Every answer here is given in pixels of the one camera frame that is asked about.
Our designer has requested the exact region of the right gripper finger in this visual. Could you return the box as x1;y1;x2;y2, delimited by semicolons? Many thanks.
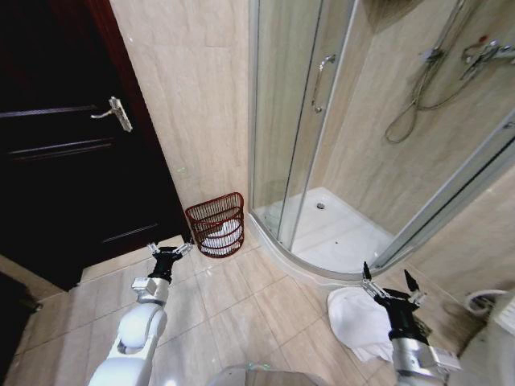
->
402;269;428;309
361;261;389;300

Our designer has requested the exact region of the white used towel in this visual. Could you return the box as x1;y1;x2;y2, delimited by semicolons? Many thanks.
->
326;285;396;362

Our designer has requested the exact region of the white cloth in hamper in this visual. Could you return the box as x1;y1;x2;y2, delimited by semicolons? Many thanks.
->
200;219;243;256

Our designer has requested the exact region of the white shower tray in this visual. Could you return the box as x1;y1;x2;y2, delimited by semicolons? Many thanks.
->
245;186;398;285

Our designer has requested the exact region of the dark wooden door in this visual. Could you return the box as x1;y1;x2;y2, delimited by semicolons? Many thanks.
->
0;0;192;293

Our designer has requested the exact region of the black bag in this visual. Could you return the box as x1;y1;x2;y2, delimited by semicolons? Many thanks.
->
0;270;43;377

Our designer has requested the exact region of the chrome shower mixer tap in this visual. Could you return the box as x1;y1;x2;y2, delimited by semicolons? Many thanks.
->
459;37;515;82

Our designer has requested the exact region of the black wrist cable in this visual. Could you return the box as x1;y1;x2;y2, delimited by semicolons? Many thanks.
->
414;313;434;346

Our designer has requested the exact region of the red wire hamper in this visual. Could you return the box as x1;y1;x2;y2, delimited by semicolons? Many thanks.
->
184;191;246;259

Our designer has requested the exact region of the white flexible hose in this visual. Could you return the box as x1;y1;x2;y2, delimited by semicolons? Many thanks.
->
465;289;510;318

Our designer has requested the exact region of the silver door handle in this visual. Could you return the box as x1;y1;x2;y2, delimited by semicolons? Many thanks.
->
89;96;134;133

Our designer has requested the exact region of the glass shower enclosure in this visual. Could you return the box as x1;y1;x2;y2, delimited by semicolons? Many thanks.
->
246;0;515;279

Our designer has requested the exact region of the chrome shower hose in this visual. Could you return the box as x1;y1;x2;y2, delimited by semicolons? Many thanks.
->
385;55;476;143

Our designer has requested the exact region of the chrome shower door handle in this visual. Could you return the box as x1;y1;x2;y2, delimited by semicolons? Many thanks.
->
311;53;337;114

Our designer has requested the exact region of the chrome shower riser rail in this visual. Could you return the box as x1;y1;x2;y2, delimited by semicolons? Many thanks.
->
418;0;470;64

